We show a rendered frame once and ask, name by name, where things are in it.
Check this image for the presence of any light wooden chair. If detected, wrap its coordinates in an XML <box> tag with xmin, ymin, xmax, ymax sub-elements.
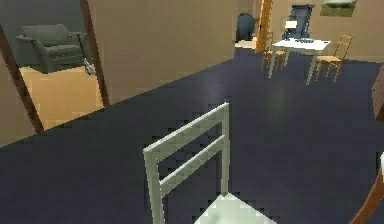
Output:
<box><xmin>260</xmin><ymin>30</ymin><xmax>288</xmax><ymax>72</ymax></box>
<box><xmin>314</xmin><ymin>34</ymin><xmax>354</xmax><ymax>83</ymax></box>

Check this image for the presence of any white wooden chair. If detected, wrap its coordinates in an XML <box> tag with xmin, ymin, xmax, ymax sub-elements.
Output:
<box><xmin>142</xmin><ymin>101</ymin><xmax>278</xmax><ymax>224</ymax></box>

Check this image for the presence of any orange wooden door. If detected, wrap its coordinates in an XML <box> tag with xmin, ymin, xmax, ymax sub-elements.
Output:
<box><xmin>254</xmin><ymin>0</ymin><xmax>274</xmax><ymax>54</ymax></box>

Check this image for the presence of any small grey floor object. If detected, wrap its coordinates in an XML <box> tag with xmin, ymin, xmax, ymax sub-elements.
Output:
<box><xmin>83</xmin><ymin>58</ymin><xmax>97</xmax><ymax>76</ymax></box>

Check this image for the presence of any brown round table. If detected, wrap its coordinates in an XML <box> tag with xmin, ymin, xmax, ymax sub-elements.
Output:
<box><xmin>348</xmin><ymin>151</ymin><xmax>384</xmax><ymax>224</ymax></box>

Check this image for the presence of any grey armchair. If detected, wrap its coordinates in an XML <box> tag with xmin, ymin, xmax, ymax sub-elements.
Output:
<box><xmin>15</xmin><ymin>23</ymin><xmax>95</xmax><ymax>74</ymax></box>

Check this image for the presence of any white table lamp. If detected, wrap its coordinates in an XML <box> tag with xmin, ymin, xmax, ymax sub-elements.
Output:
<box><xmin>284</xmin><ymin>20</ymin><xmax>298</xmax><ymax>40</ymax></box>

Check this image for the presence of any dark blue round bin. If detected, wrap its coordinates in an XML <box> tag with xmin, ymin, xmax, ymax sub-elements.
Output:
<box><xmin>235</xmin><ymin>12</ymin><xmax>258</xmax><ymax>43</ymax></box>

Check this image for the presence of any green framed picture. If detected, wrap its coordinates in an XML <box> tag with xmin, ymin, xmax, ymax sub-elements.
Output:
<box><xmin>320</xmin><ymin>0</ymin><xmax>358</xmax><ymax>18</ymax></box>

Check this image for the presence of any white table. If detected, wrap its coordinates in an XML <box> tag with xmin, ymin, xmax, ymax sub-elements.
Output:
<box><xmin>268</xmin><ymin>37</ymin><xmax>332</xmax><ymax>86</ymax></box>

